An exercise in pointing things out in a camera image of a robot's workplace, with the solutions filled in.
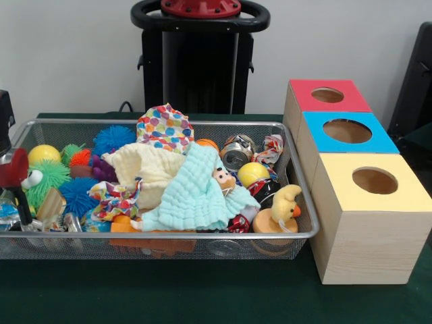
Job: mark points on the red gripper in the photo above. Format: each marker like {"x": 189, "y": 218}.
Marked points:
{"x": 18, "y": 168}

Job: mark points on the crushed blue-label plastic bottle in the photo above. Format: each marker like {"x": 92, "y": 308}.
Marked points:
{"x": 8, "y": 212}

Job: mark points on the crushed clear plastic bottle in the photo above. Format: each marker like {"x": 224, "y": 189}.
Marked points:
{"x": 72, "y": 222}

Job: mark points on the cream knitted cloth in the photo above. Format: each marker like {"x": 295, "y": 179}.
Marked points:
{"x": 152, "y": 165}

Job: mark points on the mint green cloth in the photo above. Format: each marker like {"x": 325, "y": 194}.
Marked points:
{"x": 192, "y": 199}

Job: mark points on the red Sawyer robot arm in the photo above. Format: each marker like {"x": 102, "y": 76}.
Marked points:
{"x": 6, "y": 121}

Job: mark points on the silver mesh bin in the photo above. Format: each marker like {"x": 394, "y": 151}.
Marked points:
{"x": 236, "y": 249}

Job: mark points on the wooden three-hole box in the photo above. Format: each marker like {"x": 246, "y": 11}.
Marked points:
{"x": 371, "y": 243}

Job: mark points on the green spiky monster toy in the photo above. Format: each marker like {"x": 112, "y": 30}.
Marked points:
{"x": 50, "y": 179}

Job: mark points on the plain yellow ball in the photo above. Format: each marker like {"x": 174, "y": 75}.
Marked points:
{"x": 44, "y": 154}

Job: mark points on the blue spiky ball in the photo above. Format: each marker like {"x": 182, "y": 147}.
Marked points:
{"x": 114, "y": 138}

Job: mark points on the polka dot cloth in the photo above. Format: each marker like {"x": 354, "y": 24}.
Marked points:
{"x": 165, "y": 128}

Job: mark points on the dark green tablecloth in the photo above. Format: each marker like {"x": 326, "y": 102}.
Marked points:
{"x": 202, "y": 297}

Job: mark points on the brown plush toy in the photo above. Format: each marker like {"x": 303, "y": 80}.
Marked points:
{"x": 224, "y": 179}

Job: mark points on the crushed silver drink can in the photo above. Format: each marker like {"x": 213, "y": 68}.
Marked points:
{"x": 236, "y": 155}

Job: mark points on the yellow tennis ball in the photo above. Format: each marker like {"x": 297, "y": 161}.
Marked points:
{"x": 251, "y": 172}

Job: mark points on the yellow plush duck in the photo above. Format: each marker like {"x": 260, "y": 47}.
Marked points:
{"x": 285, "y": 202}

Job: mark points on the black panel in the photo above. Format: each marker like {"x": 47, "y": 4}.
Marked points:
{"x": 415, "y": 84}

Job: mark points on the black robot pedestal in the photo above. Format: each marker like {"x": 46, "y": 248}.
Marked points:
{"x": 199, "y": 67}

